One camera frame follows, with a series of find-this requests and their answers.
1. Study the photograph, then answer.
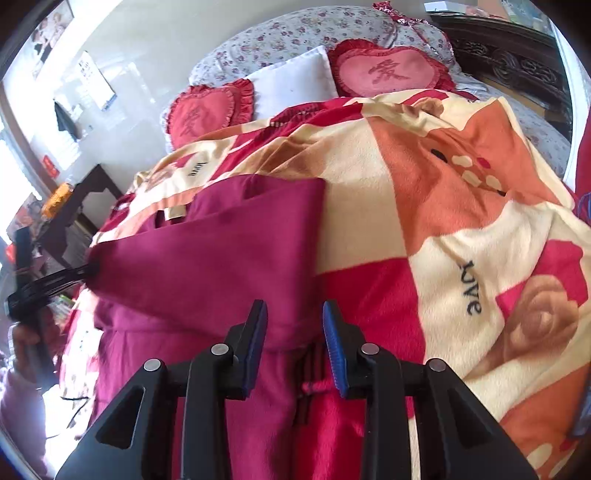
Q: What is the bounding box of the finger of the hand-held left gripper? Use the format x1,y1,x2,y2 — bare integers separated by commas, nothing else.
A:
28,262,95,301

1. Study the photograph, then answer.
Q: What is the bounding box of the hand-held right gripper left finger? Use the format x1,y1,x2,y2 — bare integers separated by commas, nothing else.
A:
55,300,269,480

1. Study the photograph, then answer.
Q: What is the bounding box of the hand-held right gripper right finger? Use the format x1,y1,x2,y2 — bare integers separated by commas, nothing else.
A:
322,300,539,480

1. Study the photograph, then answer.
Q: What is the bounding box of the maroon garment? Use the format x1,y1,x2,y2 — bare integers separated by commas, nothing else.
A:
85,174,332,480

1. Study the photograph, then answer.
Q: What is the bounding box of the person's left forearm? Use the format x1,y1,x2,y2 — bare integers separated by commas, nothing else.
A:
0,360,54,478

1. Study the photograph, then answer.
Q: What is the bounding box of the person's left hand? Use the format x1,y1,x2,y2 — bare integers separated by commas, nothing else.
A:
9,320,44,370

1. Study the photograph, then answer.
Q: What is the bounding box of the dark wooden side table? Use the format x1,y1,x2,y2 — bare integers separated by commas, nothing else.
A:
34,164,124,278

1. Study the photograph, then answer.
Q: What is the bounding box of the orange basket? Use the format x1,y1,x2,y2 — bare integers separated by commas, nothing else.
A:
41,182,75,217

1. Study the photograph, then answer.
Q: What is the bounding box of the dark hanging cloth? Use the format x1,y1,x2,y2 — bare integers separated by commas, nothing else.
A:
53,100,79,139

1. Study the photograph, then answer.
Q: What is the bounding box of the printed fleece blanket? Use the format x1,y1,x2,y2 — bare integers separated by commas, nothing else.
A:
60,88,591,480

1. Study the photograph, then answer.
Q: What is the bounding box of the red heart-shaped cushion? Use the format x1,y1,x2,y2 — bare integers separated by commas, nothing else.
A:
167,78,256,149
328,39,458,99

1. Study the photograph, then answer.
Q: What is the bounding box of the white pillow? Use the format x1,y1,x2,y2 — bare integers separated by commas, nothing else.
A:
245,45,340,121

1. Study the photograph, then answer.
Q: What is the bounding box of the clutter of plastic packets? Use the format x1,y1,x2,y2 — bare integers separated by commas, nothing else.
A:
475,0,555,33

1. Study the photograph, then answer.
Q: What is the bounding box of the eye chart wall calendar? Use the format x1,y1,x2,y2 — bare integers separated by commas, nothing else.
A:
76,51,116,110

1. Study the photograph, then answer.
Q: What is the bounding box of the wall poster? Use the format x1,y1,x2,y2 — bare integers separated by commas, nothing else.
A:
28,0,75,81

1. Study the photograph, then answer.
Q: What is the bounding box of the dark carved wooden bed frame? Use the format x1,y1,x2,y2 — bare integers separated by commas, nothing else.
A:
427,11,571,134

